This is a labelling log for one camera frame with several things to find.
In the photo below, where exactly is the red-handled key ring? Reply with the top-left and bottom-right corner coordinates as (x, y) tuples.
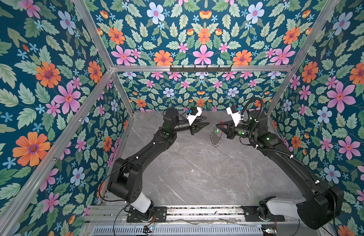
(209, 123), (223, 148)

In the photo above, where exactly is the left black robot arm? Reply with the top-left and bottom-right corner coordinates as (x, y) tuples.
(107, 107), (209, 215)

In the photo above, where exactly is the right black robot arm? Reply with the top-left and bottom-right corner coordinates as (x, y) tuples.
(212, 110), (344, 230)

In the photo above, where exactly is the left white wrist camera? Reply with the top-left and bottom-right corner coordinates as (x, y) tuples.
(186, 107), (203, 125)

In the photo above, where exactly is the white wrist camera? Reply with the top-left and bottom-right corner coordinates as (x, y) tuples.
(226, 105), (242, 127)
(186, 107), (203, 125)

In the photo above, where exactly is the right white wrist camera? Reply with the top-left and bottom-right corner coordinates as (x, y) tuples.
(226, 105), (242, 127)

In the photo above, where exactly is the black wall hook rack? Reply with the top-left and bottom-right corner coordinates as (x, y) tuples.
(169, 65), (232, 73)

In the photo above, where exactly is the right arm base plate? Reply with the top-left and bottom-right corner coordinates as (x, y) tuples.
(241, 206), (285, 222)

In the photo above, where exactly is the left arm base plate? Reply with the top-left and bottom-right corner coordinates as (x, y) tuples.
(127, 206), (168, 223)

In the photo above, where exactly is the white slotted cable duct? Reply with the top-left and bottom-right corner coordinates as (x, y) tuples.
(92, 225), (263, 236)

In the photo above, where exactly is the aluminium mounting rail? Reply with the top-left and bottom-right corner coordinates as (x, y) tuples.
(85, 205), (305, 225)

